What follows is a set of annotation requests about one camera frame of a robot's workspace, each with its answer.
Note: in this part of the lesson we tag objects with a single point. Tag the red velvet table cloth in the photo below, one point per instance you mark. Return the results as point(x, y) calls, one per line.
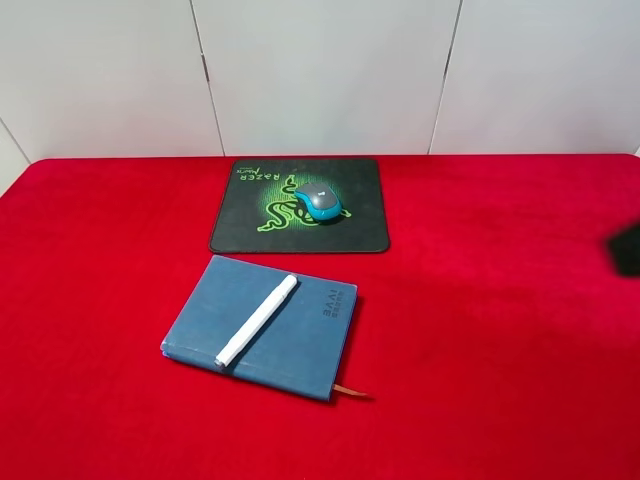
point(492, 340)

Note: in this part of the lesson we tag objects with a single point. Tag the grey blue wireless mouse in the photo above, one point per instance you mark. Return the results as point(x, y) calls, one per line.
point(320, 201)

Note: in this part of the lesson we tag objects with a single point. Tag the blue hardcover notebook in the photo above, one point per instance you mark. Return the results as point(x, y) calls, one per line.
point(298, 350)

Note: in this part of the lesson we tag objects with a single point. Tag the white pen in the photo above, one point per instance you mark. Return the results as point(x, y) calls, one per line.
point(251, 327)

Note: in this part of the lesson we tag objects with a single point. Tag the black green mouse pad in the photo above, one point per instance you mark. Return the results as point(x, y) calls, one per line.
point(260, 212)

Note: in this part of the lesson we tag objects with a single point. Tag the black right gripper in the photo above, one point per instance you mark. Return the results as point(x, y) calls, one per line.
point(624, 250)

